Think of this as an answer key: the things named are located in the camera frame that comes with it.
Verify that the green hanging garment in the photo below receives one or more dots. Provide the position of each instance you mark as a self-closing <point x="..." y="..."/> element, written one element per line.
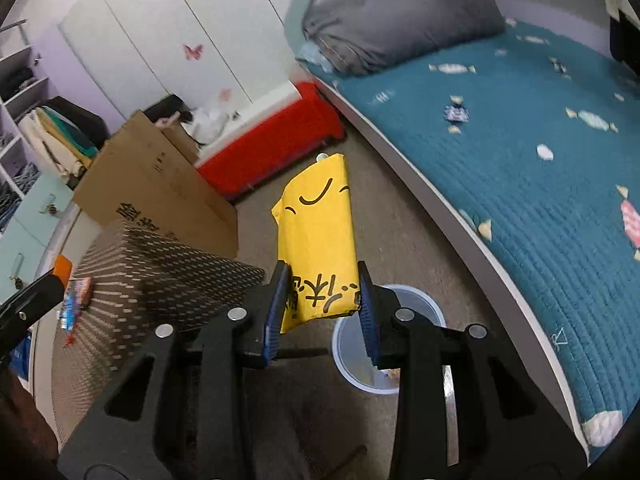
<point x="70" y="132"/>

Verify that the light blue plaid pillow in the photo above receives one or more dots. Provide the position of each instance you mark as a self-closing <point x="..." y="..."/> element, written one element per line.
<point x="312" y="57"/>

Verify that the dark hanging garment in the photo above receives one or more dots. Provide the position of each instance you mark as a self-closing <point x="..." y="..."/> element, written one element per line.
<point x="82" y="117"/>

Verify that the white plastic bin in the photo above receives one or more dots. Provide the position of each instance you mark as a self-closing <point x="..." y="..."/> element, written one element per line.
<point x="350" y="357"/>

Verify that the white plastic bag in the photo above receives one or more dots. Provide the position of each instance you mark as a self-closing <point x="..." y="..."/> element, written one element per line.
<point x="207" y="122"/>

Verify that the pink butterfly sticker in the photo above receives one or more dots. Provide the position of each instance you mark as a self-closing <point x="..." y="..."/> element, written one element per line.
<point x="193" y="51"/>

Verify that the teal quilted bed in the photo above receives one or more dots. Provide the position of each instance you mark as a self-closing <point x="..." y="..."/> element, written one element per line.
<point x="500" y="170"/>

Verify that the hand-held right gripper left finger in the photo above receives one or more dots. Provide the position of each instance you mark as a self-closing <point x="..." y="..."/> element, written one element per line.
<point x="277" y="310"/>

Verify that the yellow paper bag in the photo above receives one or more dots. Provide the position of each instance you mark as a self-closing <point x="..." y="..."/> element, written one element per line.
<point x="315" y="230"/>

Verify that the grey metal handrail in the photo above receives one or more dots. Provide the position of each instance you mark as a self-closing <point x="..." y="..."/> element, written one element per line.
<point x="12" y="25"/>

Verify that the colourful snack wrapper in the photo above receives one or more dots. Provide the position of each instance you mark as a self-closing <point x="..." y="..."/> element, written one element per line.
<point x="77" y="300"/>

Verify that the small red scrap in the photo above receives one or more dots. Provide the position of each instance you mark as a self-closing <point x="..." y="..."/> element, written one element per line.
<point x="68" y="342"/>

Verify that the red platform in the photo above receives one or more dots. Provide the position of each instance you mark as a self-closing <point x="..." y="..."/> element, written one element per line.
<point x="270" y="140"/>

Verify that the pinecone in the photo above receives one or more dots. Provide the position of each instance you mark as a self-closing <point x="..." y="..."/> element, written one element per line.
<point x="51" y="209"/>
<point x="17" y="282"/>

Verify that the orange packet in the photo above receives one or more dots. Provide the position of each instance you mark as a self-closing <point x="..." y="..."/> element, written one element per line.
<point x="63" y="267"/>

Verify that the white shelf with clothes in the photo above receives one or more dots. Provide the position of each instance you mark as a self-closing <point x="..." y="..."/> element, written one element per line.
<point x="15" y="97"/>

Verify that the white wardrobe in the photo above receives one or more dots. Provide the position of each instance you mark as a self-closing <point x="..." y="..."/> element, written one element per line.
<point x="140" y="20"/>

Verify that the brown polka dot tablecloth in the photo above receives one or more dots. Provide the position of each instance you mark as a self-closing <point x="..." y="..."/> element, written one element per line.
<point x="150" y="285"/>

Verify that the black cloth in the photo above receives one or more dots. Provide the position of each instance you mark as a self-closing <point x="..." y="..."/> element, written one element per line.
<point x="165" y="105"/>

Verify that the large cardboard box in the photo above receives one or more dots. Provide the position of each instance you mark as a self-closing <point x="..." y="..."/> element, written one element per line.
<point x="150" y="180"/>

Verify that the teal drawer unit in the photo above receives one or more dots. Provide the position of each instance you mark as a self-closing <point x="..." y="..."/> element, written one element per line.
<point x="35" y="210"/>

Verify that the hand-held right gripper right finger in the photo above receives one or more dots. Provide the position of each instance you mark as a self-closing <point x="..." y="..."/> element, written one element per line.
<point x="367" y="315"/>

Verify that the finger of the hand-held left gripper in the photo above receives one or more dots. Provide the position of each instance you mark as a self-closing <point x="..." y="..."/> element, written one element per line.
<point x="30" y="300"/>

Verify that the grey duvet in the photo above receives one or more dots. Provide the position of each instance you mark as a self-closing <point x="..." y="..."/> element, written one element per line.
<point x="400" y="20"/>

